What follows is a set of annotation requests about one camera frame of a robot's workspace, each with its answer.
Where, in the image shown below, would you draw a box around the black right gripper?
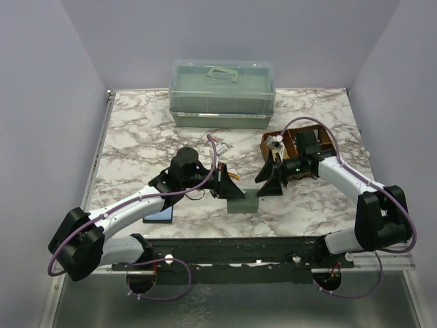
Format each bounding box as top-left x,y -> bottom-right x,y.
255,149 -> 307,196

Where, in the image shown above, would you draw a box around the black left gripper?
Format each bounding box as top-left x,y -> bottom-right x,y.
182,163 -> 245,199

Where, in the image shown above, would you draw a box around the brown woven organizer basket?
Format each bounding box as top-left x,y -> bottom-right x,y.
259,124 -> 337,178

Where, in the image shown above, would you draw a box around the green plastic storage box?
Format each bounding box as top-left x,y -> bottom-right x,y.
169,59 -> 276,129

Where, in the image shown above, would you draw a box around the yellow handled pliers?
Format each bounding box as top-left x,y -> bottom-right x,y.
228,173 -> 240,180

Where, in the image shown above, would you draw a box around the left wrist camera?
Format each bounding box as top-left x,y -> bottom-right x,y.
216,143 -> 229,156

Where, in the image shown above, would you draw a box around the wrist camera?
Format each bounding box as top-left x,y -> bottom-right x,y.
266,135 -> 285,160
216,143 -> 229,156

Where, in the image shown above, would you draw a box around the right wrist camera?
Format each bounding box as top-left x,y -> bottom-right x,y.
266,135 -> 285,160

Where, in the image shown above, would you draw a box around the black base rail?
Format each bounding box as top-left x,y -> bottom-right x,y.
112,235 -> 356,284

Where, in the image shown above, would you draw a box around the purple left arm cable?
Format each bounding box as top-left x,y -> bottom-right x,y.
46,134 -> 226,301

